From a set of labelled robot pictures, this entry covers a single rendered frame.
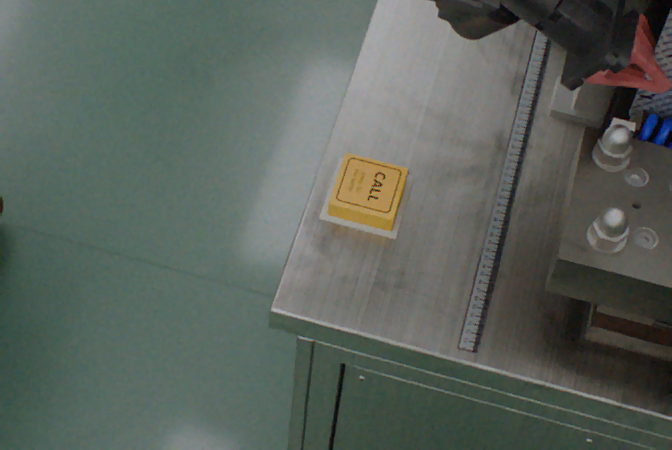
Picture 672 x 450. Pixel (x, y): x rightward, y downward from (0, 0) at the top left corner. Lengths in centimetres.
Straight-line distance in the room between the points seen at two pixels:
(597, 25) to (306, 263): 37
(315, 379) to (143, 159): 118
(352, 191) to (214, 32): 140
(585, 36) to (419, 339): 33
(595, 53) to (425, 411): 43
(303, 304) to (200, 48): 143
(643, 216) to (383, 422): 39
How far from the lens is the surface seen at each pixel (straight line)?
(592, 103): 147
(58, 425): 226
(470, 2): 118
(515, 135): 145
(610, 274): 123
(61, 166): 252
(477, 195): 140
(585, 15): 124
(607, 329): 133
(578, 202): 126
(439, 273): 134
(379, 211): 134
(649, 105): 133
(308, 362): 138
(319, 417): 149
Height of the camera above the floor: 203
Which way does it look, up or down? 55 degrees down
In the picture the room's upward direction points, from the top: 7 degrees clockwise
